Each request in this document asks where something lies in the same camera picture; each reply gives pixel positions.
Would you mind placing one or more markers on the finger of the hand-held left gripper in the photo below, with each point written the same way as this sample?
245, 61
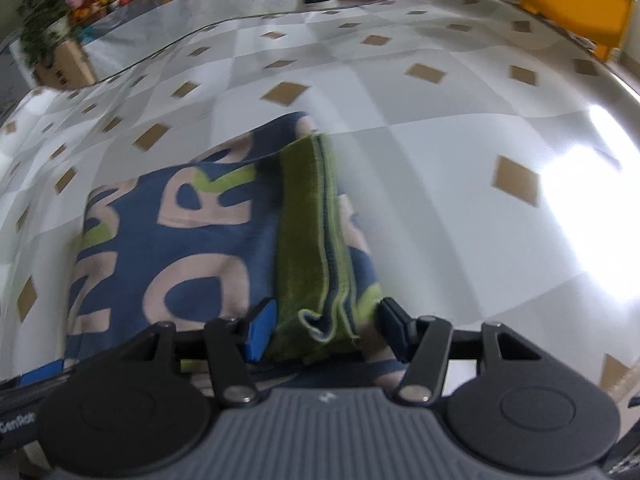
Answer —
45, 374

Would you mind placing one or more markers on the yellow plastic chair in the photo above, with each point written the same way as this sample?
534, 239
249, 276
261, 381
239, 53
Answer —
575, 5

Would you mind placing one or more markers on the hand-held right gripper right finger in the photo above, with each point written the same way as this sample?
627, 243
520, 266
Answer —
395, 332

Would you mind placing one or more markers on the brown cardboard box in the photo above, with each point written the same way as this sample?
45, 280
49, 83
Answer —
62, 67

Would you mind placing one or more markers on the green potted plant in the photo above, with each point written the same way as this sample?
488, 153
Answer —
45, 10

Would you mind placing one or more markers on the cloth-covered side table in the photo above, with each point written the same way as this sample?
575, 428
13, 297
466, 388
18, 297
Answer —
200, 10

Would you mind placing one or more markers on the basket of fruit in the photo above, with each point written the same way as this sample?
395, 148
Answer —
105, 0

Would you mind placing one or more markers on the blue letter-print pants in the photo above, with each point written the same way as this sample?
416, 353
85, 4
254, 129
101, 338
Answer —
200, 240

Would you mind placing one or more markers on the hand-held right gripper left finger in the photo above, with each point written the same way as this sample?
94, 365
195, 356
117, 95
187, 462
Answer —
260, 332

